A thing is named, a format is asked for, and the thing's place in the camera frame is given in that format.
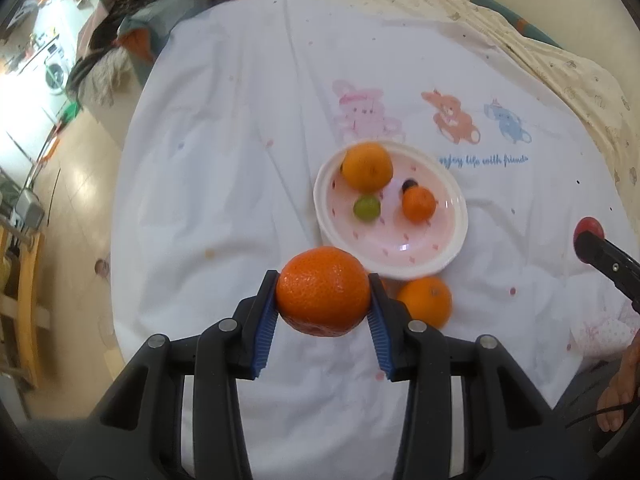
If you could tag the beige patterned quilt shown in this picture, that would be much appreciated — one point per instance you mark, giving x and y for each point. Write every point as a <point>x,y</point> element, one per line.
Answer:
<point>589,90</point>

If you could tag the white cartoon bed sheet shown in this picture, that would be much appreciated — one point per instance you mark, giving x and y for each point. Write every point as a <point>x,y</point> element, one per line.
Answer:
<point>249,99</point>

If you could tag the dark grape on plate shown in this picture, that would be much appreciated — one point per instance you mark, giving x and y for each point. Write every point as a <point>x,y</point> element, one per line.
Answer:
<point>409,183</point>

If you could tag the white washing machine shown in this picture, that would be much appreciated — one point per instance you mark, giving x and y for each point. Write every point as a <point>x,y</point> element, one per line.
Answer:
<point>50,67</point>

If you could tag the rough orange mandarin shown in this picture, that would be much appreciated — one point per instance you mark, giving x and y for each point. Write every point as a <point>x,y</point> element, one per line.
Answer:
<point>323,292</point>

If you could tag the pile of clothes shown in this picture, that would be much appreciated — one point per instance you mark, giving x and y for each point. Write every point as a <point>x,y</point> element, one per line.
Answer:
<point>118,27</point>

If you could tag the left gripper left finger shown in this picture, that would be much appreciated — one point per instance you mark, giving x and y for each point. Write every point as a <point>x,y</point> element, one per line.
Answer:
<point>234,348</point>

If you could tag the smooth large orange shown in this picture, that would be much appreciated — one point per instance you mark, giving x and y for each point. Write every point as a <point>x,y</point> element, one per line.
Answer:
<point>428,300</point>

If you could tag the wooden crib rail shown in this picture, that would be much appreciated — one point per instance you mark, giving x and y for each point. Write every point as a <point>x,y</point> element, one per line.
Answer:
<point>27,317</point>

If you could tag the small red tomato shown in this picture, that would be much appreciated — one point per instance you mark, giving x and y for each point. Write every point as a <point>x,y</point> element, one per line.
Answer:
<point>590,225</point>

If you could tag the right hand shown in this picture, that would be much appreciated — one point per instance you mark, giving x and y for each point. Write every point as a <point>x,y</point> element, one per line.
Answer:
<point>621,389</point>

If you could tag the green grape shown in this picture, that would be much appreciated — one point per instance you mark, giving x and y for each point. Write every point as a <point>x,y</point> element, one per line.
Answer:
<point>367,208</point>

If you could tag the large orange on plate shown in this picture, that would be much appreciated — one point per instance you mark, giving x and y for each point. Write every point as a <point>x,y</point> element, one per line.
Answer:
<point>367,167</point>

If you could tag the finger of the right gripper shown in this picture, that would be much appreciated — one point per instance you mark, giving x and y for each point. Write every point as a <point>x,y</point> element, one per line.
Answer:
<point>622,270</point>

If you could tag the teal pillow edge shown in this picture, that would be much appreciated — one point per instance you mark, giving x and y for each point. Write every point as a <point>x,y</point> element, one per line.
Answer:
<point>520,24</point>

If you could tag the pink white oval plate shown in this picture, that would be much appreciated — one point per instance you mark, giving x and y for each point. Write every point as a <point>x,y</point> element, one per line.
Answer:
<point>391,245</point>

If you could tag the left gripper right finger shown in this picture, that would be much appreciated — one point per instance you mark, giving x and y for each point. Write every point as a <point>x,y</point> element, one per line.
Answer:
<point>411,351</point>

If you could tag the small mandarin on plate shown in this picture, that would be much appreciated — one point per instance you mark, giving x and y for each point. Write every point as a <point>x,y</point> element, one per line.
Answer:
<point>418,204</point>

